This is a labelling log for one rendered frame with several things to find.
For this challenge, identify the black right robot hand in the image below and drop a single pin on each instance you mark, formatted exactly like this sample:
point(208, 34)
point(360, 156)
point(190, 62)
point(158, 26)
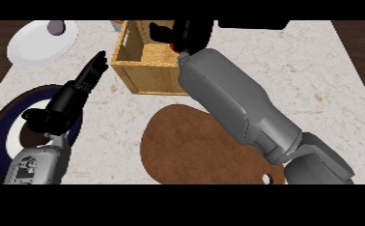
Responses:
point(192, 35)

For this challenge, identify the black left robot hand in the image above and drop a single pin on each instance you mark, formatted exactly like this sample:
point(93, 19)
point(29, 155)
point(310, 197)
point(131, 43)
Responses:
point(66, 102)

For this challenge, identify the red tomato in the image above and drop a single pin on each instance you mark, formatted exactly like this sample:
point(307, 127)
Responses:
point(173, 47)

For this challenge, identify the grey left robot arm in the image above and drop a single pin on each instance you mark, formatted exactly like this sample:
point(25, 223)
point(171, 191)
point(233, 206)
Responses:
point(40, 163)

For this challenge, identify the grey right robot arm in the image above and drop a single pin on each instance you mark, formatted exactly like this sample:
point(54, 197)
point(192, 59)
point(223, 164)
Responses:
point(227, 98)

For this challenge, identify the wicker basket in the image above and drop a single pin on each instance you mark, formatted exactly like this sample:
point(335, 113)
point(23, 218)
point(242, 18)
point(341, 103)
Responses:
point(142, 72)

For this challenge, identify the brown wooden cutting board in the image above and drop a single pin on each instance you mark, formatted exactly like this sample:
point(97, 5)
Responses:
point(189, 146)

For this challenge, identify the blue rimmed white plate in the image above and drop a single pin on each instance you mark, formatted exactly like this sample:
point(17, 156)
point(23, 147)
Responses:
point(7, 115)

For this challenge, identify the black appliance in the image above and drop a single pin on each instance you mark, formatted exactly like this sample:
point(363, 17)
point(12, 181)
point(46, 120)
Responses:
point(251, 24)

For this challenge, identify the brown round food item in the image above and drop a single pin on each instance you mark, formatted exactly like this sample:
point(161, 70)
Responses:
point(29, 137)

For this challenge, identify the grey bowl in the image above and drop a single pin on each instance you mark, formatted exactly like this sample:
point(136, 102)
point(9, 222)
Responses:
point(116, 25)

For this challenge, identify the purple grey vegetable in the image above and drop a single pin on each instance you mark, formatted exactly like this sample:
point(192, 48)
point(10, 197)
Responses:
point(56, 27)

